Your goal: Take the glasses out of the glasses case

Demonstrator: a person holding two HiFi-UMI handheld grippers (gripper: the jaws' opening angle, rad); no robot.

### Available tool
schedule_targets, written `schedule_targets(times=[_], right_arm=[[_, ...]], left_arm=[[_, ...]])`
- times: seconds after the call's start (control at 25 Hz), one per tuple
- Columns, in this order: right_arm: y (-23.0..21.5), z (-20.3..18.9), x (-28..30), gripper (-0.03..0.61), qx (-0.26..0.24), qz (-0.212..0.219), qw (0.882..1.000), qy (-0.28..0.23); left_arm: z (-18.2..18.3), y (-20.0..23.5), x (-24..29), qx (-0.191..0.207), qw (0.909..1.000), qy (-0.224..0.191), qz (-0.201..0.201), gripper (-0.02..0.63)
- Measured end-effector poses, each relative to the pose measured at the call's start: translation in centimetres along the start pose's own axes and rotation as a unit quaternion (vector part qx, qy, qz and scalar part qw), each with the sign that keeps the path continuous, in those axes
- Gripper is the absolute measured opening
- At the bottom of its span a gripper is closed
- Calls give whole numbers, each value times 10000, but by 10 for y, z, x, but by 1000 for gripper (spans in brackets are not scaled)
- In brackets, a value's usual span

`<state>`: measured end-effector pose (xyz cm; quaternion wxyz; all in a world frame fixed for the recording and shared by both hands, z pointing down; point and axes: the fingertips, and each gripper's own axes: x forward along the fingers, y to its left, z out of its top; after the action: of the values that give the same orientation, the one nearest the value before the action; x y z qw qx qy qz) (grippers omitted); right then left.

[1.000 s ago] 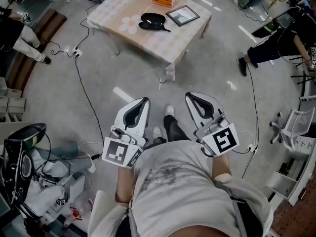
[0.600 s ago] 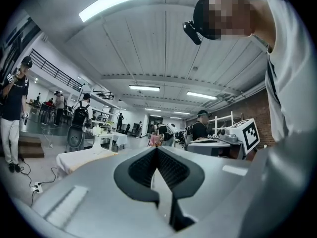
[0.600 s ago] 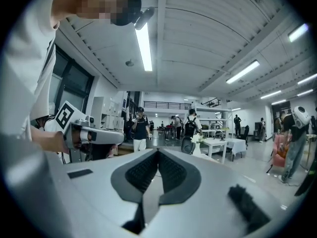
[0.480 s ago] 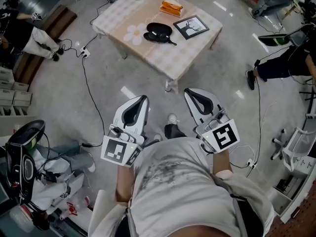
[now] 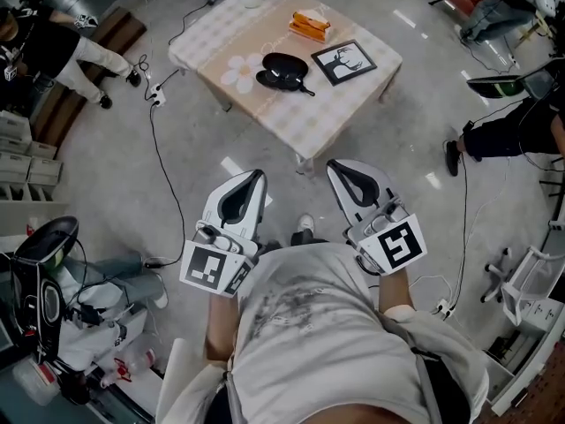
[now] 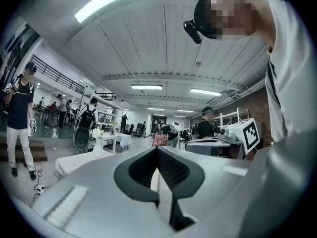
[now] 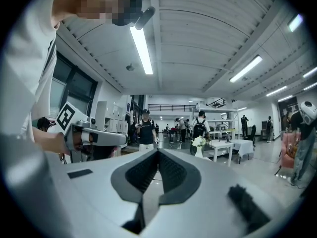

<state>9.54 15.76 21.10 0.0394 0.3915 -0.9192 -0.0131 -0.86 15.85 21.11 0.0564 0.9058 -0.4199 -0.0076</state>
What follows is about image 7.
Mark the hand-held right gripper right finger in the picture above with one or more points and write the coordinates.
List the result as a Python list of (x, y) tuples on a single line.
[(210, 207)]

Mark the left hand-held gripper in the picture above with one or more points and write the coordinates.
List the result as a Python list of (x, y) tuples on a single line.
[(65, 115)]

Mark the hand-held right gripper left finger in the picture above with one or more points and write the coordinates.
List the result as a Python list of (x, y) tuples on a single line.
[(99, 197)]

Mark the person's left forearm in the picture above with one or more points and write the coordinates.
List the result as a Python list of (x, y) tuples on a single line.
[(40, 139)]

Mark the person's left hand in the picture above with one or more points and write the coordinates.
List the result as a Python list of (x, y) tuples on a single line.
[(58, 142)]

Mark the white locker cabinet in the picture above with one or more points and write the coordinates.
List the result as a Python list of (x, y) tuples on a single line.
[(111, 118)]

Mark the small white table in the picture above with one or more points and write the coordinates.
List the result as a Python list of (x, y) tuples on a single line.
[(221, 146)]

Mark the white flower bouquet in vase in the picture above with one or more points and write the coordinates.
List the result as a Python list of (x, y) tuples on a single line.
[(198, 145)]

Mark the red table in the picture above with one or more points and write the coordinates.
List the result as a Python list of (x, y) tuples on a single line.
[(174, 132)]

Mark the black-framed window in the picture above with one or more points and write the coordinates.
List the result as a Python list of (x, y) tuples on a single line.
[(74, 85)]

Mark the black mezzanine railing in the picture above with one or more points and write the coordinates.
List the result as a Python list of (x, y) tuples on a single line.
[(171, 107)]

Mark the table with white cloth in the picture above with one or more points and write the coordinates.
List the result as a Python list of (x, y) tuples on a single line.
[(244, 145)]

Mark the round ceiling fixture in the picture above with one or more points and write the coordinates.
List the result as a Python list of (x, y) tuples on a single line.
[(130, 67)]

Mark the black office chair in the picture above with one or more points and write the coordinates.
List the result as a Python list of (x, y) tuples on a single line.
[(252, 135)]

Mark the long ceiling light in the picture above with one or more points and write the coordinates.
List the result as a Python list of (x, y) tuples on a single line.
[(295, 22), (141, 49), (284, 98), (310, 86), (245, 69), (310, 72), (276, 91)]

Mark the pink armchair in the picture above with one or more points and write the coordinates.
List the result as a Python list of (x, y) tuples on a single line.
[(287, 152)]

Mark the white shelving rack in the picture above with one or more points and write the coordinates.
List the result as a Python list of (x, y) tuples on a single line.
[(223, 113)]

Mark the black staircase railing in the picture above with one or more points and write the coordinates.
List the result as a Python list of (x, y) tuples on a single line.
[(216, 103)]

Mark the person's white t-shirt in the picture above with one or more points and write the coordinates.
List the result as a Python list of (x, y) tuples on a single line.
[(24, 58)]

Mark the person's head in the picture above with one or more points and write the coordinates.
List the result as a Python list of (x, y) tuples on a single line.
[(74, 4)]

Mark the black head-worn camera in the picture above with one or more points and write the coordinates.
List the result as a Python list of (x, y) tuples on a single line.
[(145, 17)]

